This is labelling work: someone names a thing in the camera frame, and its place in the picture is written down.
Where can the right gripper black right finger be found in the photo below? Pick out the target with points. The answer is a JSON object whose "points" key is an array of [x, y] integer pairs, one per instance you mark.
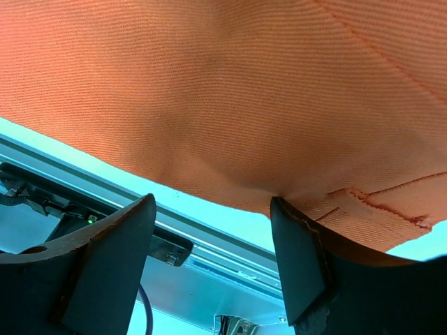
{"points": [[333, 285]]}

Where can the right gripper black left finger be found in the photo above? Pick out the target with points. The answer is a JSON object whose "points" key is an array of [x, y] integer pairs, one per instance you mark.
{"points": [[85, 282]]}

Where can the orange trousers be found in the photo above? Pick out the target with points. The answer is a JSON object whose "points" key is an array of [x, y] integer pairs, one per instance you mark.
{"points": [[339, 107]]}

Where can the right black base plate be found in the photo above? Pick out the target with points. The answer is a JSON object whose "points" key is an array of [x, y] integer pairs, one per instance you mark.
{"points": [[75, 210]]}

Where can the aluminium frame rails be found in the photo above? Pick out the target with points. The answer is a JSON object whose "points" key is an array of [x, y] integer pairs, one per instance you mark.
{"points": [[224, 285]]}

